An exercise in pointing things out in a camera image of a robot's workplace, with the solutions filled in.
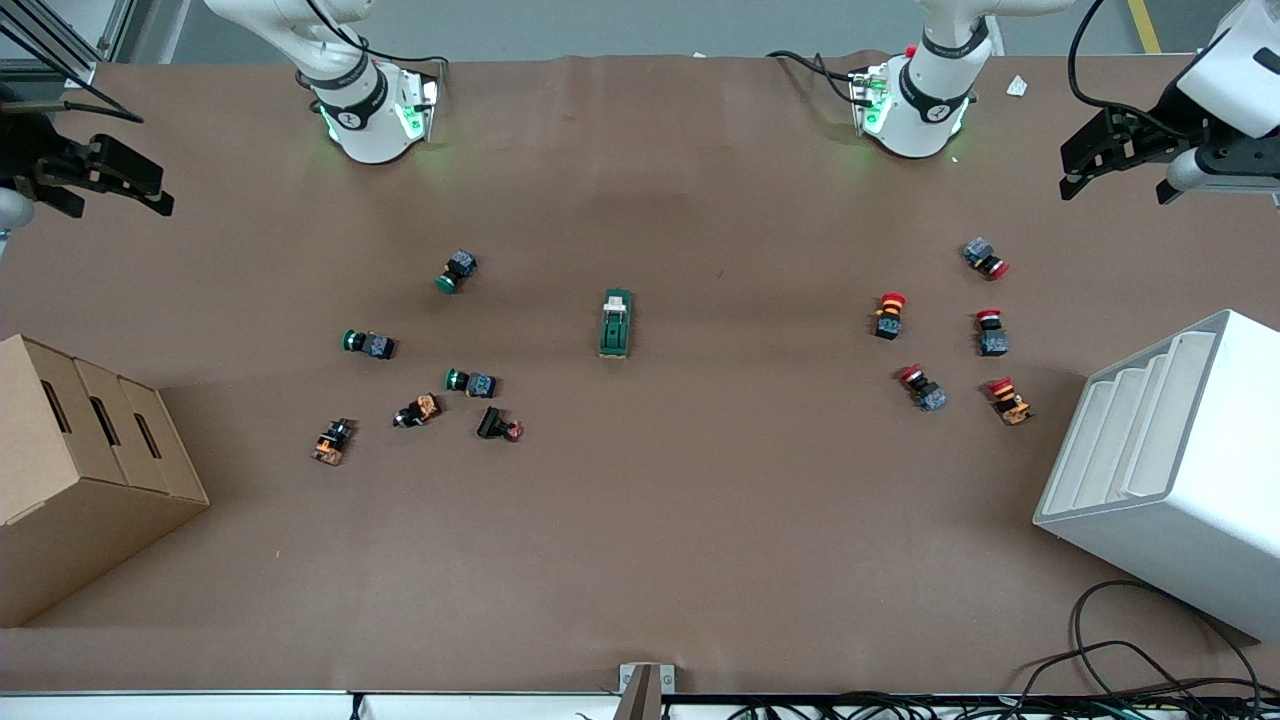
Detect green load switch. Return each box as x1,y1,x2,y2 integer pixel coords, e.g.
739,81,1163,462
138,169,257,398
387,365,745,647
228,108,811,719
598,288,635,359

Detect black button orange block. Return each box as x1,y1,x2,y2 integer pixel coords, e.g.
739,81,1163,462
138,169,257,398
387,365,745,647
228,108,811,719
392,393,443,430
311,418,356,467

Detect brown cardboard box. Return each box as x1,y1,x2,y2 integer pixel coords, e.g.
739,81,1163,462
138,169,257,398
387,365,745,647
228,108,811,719
0,334,211,629

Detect white foam box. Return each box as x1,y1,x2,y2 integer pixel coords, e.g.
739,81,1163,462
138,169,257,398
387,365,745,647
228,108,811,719
1033,309,1280,643

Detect white table edge profile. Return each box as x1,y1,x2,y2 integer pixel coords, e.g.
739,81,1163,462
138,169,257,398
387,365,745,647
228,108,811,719
0,690,621,720

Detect brown paper table cover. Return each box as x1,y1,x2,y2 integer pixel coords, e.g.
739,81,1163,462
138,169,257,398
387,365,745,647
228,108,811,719
0,50,1280,693

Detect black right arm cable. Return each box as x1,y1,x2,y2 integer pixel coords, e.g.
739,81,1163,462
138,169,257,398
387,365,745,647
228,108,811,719
0,20,145,124

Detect aluminium frame profile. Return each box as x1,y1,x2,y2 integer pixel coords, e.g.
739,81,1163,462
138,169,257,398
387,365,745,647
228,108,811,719
0,0,138,89

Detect black base cable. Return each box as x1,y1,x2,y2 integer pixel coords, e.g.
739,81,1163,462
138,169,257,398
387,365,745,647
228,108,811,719
767,50,863,106
305,0,449,71

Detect black looped cable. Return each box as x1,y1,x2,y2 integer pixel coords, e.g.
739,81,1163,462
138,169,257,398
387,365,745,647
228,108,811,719
1020,580,1266,701

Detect black cable bundle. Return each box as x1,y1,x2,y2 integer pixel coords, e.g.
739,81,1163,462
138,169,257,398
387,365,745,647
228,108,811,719
700,688,1280,720

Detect grey metal bracket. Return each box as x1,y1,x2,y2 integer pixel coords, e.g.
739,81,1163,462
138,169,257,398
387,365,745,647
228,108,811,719
619,662,676,695

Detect brown mounting post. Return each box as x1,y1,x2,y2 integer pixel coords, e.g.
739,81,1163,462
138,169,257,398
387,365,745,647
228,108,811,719
612,666,663,720

